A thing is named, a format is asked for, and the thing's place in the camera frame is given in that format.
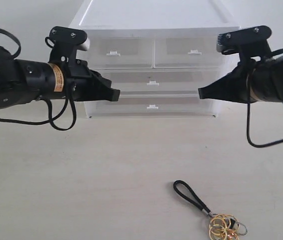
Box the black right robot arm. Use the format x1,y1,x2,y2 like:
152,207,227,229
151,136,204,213
198,55,283,104

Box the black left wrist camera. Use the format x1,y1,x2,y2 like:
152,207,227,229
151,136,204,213
45,26,91,66

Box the keychain with gold rings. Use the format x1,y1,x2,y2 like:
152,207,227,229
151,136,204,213
173,179,248,240

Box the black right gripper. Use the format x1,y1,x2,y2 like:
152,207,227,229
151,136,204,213
198,61,257,103

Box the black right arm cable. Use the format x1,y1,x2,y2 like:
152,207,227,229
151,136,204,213
246,37,283,148

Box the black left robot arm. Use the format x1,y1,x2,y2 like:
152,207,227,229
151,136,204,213
0,46,120,109

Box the clear top left drawer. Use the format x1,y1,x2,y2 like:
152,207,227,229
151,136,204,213
87,38,154,70

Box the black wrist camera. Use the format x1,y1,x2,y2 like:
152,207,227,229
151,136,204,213
45,26,91,66
216,25,273,66

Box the clear top right drawer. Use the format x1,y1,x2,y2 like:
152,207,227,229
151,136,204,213
153,36,226,69

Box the white plastic drawer cabinet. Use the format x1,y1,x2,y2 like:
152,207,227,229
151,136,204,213
68,0,241,119

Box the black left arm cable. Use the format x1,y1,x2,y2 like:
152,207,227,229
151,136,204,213
0,27,77,131

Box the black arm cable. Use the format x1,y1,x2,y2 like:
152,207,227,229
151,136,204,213
0,27,77,131
246,37,283,148

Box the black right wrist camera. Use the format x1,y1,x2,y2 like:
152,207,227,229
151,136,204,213
216,25,273,66

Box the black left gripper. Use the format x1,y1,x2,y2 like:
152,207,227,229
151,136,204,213
61,63,121,102

